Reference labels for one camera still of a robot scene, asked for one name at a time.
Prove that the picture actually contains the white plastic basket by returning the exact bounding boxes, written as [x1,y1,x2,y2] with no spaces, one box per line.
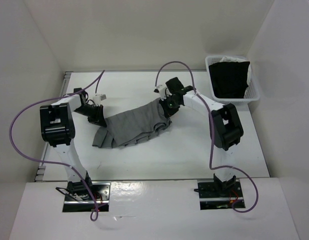
[205,54,260,105]

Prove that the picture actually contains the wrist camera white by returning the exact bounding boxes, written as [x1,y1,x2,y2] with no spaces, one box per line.
[154,84,168,100]
[92,93,107,105]

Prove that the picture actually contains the grey pleated skirt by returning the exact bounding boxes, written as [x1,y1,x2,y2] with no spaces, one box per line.
[92,98,172,149]

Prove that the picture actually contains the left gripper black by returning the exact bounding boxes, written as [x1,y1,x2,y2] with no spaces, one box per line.
[73,104,107,127]

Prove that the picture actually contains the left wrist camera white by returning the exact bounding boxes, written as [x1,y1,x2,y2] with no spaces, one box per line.
[92,93,107,105]

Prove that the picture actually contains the black skirt in basket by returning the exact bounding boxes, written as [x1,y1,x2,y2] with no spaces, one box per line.
[208,61,250,99]

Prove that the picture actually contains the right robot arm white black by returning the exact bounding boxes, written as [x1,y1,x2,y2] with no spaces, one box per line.
[154,77,244,197]

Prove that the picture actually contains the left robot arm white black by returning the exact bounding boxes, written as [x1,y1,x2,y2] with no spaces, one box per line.
[39,88,106,200]

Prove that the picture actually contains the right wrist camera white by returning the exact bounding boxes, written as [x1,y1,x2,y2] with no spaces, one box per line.
[154,84,168,100]

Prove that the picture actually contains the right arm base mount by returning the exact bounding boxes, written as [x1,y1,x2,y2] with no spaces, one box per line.
[193,179,246,210]

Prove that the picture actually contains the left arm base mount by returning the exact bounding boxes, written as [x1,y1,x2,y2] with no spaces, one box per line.
[55,181,111,213]

